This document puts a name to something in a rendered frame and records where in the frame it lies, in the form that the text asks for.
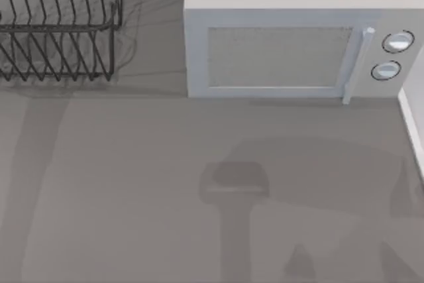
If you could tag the microwave oven door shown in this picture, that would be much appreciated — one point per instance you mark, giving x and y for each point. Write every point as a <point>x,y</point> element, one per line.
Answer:
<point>278,57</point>

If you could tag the small microwave knob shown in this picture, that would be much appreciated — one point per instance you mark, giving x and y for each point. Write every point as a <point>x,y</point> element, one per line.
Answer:
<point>385,70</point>

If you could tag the large microwave knob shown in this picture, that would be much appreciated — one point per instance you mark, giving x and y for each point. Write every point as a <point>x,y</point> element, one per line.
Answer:
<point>398,41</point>

